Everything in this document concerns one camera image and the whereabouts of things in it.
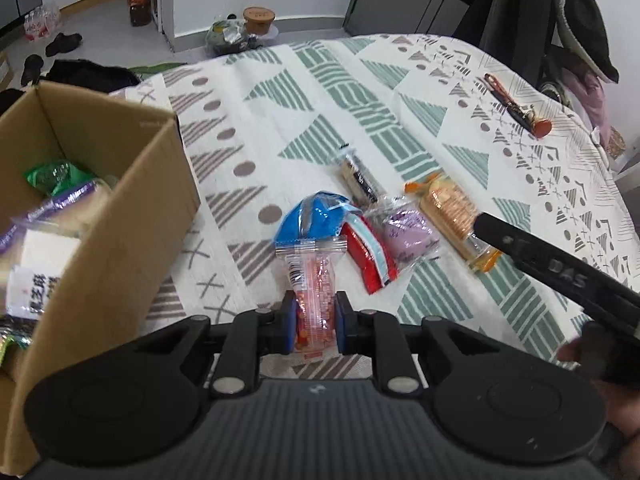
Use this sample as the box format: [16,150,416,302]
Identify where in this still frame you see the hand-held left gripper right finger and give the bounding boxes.
[334,290,526,396]

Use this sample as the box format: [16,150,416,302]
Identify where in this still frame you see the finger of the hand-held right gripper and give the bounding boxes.
[472,211,545,275]

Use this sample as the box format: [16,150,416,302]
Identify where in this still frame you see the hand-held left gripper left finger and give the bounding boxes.
[107,290,298,396]

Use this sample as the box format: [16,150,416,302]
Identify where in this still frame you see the clear orange snack packet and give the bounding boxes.
[275,237,348,361]

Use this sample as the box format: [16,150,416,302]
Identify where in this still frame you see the orange biscuit packet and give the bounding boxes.
[404,171,503,273]

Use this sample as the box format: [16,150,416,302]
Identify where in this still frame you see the brown cardboard box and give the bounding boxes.
[0,80,202,478]

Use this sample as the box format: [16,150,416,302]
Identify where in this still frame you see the white bread packet black label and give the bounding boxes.
[5,227,83,321]

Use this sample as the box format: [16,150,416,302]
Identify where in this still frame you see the long purple bread packet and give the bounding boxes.
[0,177,115,256]

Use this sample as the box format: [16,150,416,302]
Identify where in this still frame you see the green snack packet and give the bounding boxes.
[24,160,96,196]
[0,315,33,366]

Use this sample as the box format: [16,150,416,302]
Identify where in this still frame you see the person's right hand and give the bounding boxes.
[557,340,640,440]

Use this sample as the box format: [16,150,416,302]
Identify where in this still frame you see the red snack packet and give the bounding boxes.
[340,215,400,296]

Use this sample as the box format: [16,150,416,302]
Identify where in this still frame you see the round purple snack packet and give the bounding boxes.
[365,200,442,273]

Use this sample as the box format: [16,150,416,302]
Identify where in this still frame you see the blue snack packet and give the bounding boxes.
[274,190,361,251]

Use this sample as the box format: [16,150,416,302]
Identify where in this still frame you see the dark stick snack packet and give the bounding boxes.
[334,145,388,207]

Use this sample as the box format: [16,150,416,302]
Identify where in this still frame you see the pink cloth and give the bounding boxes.
[560,67,613,146]

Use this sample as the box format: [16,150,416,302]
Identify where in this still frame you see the patterned white blanket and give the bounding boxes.
[107,34,640,381]

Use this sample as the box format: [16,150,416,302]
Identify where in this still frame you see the dark office chair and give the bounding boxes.
[480,0,571,96]

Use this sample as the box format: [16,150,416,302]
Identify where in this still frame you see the black jacket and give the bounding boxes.
[452,0,621,83]

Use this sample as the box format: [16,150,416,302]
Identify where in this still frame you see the black bag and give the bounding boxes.
[0,59,141,116]

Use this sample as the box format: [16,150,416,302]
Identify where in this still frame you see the black shoe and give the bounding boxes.
[45,32,83,58]
[20,55,46,87]

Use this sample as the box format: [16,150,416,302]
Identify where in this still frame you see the pack of water bottles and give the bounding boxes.
[24,2,63,41]

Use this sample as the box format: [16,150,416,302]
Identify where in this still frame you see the red handled scissors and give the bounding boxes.
[482,72,531,121]

